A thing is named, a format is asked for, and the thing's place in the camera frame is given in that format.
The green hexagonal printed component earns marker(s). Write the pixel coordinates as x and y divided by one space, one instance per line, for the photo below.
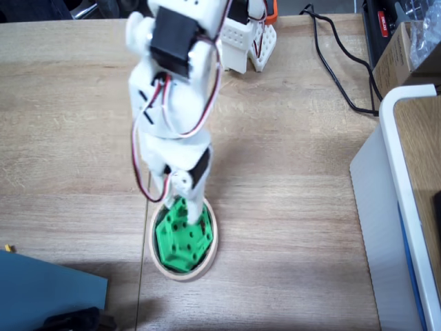
179 248

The beige masking tape roll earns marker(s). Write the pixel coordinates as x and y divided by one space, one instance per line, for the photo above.
187 276

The blue-grey board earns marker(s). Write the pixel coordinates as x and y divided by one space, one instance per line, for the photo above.
41 289

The black fabric object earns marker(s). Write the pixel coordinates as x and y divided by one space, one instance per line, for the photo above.
76 320

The small yellow piece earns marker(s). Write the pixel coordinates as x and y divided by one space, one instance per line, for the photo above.
9 247

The black office chair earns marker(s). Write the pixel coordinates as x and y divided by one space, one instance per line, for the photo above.
86 10

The orange table clamp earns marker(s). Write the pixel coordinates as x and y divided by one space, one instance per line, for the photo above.
272 13

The person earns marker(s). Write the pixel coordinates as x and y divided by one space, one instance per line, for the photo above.
34 8

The black power adapter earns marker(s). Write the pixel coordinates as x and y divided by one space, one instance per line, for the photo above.
373 34

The brown cardboard box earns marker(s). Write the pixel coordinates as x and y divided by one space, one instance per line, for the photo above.
392 65

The small black object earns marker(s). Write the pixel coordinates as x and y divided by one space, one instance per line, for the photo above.
437 207

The clear plastic bag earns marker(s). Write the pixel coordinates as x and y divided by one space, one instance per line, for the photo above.
422 45

